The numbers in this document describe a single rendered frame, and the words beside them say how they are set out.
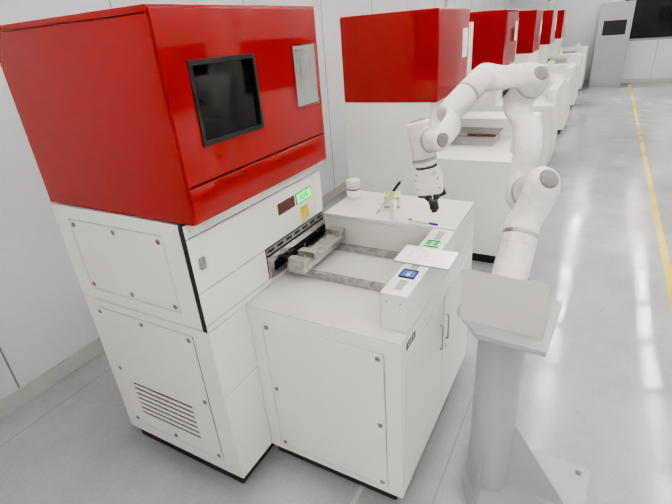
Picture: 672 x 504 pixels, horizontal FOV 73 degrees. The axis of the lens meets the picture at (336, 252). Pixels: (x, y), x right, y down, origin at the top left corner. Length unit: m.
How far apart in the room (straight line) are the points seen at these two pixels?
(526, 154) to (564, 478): 1.32
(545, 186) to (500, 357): 0.59
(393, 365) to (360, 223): 0.76
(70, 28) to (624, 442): 2.60
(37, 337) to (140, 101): 1.91
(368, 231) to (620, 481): 1.45
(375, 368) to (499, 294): 0.47
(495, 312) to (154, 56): 1.23
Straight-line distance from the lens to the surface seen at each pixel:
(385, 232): 2.01
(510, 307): 1.52
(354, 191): 2.24
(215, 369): 1.74
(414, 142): 1.63
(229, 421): 1.90
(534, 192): 1.62
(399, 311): 1.47
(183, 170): 1.38
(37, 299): 2.99
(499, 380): 1.73
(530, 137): 1.76
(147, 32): 1.35
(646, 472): 2.43
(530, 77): 1.80
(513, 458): 2.06
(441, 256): 1.68
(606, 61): 13.87
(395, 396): 1.62
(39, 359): 3.10
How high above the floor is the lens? 1.72
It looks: 26 degrees down
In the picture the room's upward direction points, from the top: 5 degrees counter-clockwise
